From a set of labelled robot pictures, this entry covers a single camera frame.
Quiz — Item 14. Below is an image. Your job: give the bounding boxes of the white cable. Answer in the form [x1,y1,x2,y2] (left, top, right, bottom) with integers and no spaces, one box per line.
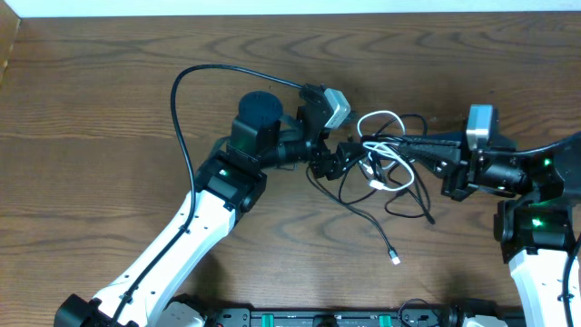
[356,110,417,192]

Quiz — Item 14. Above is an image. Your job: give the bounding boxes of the black cable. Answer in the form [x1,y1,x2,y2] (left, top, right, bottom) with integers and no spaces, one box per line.
[338,113,437,226]
[305,165,402,266]

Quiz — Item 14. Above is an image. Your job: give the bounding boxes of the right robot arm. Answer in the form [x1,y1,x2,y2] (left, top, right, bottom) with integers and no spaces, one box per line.
[399,123,580,326]

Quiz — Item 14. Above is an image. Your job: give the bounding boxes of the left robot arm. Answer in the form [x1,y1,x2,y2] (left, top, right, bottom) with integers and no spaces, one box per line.
[54,84,363,326]

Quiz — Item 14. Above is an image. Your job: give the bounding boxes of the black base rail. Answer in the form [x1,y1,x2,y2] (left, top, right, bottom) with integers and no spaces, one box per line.
[158,294,523,327]

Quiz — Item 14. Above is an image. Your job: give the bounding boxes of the left camera cable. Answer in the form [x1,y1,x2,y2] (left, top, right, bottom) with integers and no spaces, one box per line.
[111,64,305,327]

